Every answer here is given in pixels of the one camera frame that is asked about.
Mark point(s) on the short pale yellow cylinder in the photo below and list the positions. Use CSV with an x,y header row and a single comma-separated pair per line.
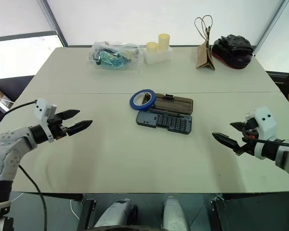
x,y
151,48

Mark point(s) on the black bag with red trim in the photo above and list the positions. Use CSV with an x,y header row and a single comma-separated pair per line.
x,y
233,53

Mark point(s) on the clear plastic bag with items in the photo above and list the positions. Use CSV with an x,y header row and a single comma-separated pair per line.
x,y
110,57

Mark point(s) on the dark window frame post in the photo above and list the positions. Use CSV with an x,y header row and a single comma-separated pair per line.
x,y
56,24

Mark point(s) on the screwdriver bit case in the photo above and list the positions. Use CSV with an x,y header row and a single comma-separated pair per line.
x,y
168,120

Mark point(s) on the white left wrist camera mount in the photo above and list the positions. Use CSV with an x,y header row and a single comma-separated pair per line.
x,y
41,109

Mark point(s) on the silver robot leg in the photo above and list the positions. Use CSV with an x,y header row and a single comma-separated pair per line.
x,y
115,214
173,214

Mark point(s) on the blue tape roll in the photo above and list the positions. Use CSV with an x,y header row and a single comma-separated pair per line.
x,y
135,106

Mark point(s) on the silver robot left leg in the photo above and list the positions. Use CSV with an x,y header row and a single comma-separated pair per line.
x,y
115,214

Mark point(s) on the silver robot right leg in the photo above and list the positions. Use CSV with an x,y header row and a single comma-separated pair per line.
x,y
173,214

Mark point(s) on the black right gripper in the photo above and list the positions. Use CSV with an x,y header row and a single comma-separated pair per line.
x,y
249,137

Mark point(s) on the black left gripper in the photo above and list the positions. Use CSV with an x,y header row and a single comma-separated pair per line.
x,y
57,128

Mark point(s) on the cardboard box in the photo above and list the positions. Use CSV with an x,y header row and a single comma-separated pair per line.
x,y
0,96

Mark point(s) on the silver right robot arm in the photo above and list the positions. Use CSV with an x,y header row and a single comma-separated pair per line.
x,y
286,156

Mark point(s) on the grey window frame post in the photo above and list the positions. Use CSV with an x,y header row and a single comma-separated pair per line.
x,y
273,24

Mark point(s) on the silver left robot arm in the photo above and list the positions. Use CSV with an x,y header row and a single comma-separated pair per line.
x,y
7,149

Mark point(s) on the tall pale yellow cylinder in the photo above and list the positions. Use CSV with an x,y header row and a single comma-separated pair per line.
x,y
163,42

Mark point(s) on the black metal table bracket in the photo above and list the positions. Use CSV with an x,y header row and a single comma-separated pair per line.
x,y
219,214
85,214

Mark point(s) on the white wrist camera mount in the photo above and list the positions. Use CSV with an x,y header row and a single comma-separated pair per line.
x,y
41,109
265,120

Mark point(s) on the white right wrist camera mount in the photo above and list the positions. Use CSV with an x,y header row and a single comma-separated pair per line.
x,y
265,120

